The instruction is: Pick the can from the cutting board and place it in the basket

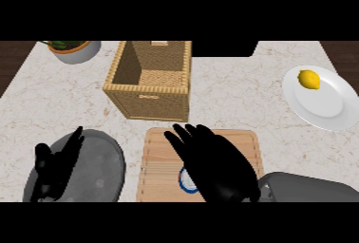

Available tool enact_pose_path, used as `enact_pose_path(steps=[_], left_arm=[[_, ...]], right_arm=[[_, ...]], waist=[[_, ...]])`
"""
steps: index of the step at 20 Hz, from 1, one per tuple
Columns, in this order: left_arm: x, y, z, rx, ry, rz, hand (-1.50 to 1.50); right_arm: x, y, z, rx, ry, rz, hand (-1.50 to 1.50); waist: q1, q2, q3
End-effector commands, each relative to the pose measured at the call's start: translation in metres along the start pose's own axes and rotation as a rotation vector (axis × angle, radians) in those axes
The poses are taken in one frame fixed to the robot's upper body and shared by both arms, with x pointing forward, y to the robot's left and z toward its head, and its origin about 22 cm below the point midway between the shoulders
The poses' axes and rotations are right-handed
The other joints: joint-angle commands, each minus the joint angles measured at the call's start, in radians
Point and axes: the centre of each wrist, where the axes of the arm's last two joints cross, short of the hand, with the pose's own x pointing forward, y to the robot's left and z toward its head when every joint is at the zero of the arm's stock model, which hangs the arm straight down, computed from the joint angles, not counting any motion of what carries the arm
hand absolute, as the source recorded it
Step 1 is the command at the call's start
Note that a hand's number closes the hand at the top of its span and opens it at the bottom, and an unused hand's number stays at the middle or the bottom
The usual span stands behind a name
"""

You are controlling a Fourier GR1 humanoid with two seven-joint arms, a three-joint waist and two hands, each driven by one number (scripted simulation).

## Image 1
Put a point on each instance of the potted plant in grey pot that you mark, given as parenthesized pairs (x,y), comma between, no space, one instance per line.
(76,53)

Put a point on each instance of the yellow lemon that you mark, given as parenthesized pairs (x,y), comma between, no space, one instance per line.
(308,79)

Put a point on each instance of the black appliance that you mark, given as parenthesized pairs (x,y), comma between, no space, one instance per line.
(223,48)

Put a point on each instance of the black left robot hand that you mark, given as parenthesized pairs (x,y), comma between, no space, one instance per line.
(53,171)

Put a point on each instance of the wicker basket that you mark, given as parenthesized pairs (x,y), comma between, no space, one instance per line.
(158,104)

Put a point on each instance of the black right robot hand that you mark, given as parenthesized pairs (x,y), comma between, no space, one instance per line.
(214,167)

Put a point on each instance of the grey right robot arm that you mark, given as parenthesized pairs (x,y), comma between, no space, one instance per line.
(308,190)

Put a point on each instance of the can with blue rim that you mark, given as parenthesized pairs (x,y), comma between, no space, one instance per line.
(184,184)

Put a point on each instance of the wooden cutting board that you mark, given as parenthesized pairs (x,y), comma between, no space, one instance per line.
(158,152)

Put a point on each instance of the white plate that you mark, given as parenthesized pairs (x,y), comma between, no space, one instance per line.
(326,104)

